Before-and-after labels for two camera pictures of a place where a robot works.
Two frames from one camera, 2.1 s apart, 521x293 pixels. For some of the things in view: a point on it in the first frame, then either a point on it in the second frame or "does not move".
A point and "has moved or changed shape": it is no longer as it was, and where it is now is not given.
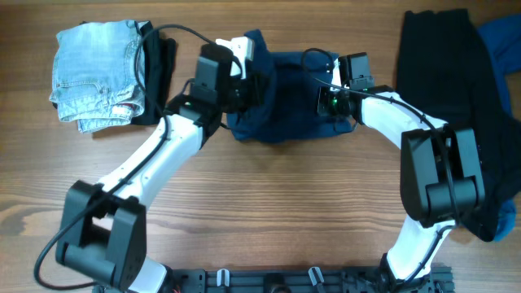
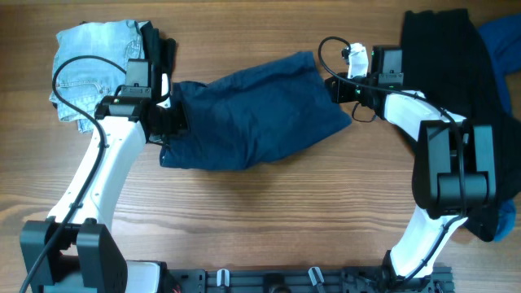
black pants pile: [445, 69] does not move
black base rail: [290, 280] does not move
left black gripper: [254, 81] to [181, 122]
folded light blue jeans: [94, 81] does not move
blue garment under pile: [502, 38] does not move
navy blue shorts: [289, 110] has moved or changed shape
